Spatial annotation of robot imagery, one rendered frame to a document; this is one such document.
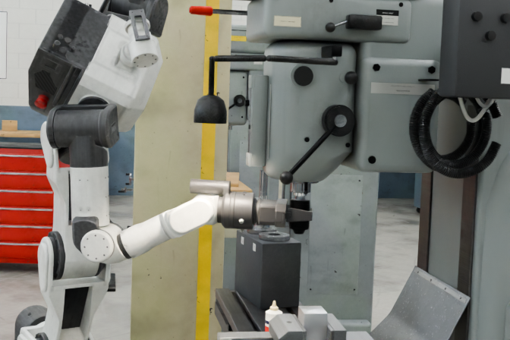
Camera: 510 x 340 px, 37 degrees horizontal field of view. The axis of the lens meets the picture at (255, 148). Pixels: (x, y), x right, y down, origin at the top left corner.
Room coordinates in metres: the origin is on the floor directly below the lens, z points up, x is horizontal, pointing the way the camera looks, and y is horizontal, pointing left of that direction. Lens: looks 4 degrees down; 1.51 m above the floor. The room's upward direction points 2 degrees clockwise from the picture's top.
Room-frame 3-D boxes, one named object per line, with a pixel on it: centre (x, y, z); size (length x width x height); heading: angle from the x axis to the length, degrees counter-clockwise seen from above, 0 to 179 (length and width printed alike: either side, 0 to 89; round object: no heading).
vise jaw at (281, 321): (1.64, -0.08, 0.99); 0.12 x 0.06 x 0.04; 9
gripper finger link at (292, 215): (1.77, -0.11, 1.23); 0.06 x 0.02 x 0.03; 86
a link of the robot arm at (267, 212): (1.80, -0.02, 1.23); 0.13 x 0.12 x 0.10; 176
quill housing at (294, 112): (1.80, -0.12, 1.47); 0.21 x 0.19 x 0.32; 11
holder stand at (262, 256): (2.23, -0.05, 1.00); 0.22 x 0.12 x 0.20; 21
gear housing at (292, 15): (1.80, -0.15, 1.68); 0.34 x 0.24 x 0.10; 101
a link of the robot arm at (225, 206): (1.82, 0.09, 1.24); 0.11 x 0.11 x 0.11; 86
